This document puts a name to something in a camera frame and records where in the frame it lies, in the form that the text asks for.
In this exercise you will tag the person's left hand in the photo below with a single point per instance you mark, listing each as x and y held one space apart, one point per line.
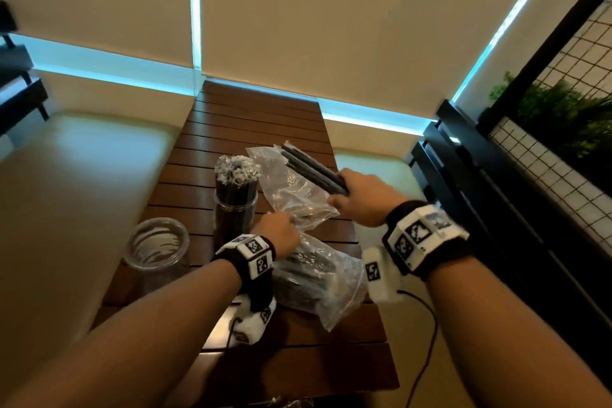
279 233

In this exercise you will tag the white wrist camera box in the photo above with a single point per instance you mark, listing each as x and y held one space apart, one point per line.
253 326
382 290

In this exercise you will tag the black wristband with white markers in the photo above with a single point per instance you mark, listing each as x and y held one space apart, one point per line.
260 293
452 250

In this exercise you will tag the crumpled clear wrapper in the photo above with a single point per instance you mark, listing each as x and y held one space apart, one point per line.
291 404

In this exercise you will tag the green plant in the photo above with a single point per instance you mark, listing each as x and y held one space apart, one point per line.
564 121

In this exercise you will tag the beige padded bench seat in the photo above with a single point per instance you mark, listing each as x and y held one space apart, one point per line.
397 350
71 207

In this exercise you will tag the person's right forearm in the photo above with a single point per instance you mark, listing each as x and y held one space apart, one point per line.
502 336

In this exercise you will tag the person's left forearm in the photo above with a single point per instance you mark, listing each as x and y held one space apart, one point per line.
134 345

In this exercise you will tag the black slatted bench backrest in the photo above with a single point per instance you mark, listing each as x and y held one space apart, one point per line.
502 211
19 101

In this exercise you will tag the person's right hand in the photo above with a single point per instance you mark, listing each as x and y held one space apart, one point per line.
368 202

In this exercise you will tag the transparent plastic cup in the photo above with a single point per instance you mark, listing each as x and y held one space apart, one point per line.
234 223
155 254

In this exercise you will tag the clear plastic zip bag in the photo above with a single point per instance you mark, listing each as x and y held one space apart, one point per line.
334 274
287 192

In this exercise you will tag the black straw bundle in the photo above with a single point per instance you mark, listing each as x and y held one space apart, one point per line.
311 168

